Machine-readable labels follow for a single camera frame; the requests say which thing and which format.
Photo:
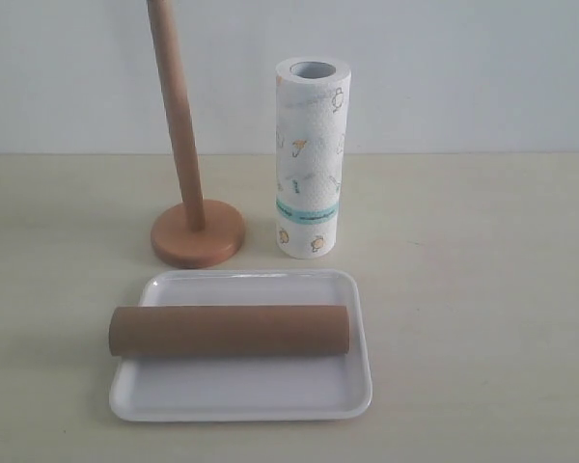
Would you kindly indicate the printed white paper towel roll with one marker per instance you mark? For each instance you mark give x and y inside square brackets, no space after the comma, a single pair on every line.
[312,101]

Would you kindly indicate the brown cardboard tube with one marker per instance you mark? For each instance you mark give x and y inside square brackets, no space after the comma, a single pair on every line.
[229,331]

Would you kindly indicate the wooden paper towel holder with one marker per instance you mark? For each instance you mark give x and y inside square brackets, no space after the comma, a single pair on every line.
[195,233]

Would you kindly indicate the white rectangular plastic tray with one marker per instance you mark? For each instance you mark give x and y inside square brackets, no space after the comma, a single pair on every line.
[248,389]

